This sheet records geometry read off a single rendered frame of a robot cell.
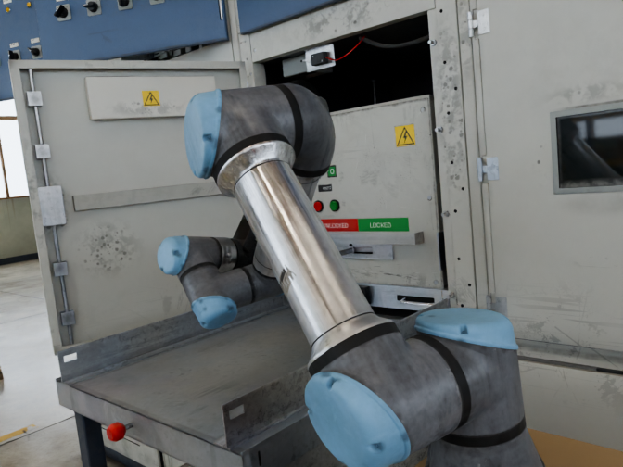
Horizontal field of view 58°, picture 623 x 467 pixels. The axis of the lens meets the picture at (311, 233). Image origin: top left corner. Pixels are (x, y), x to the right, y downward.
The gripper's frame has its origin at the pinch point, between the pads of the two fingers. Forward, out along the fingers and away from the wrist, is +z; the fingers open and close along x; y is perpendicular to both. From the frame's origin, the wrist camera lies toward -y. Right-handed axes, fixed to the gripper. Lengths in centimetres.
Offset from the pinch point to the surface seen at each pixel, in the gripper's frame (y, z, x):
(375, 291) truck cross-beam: 12.0, 27.0, 4.3
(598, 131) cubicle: -21, 16, 63
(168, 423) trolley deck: 30, -42, 11
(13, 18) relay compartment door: -91, -12, -143
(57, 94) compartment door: -39, -34, -51
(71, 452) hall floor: 99, 32, -180
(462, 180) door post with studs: -14.6, 18.9, 33.9
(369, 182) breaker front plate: -16.9, 23.1, 5.4
